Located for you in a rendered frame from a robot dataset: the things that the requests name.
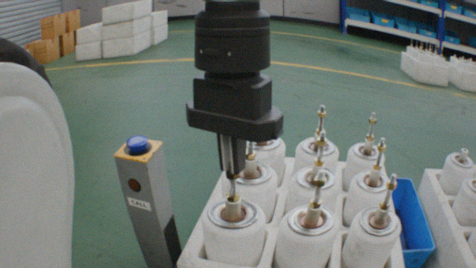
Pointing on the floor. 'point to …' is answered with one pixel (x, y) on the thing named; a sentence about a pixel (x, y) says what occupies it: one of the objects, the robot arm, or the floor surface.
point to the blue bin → (411, 225)
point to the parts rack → (415, 33)
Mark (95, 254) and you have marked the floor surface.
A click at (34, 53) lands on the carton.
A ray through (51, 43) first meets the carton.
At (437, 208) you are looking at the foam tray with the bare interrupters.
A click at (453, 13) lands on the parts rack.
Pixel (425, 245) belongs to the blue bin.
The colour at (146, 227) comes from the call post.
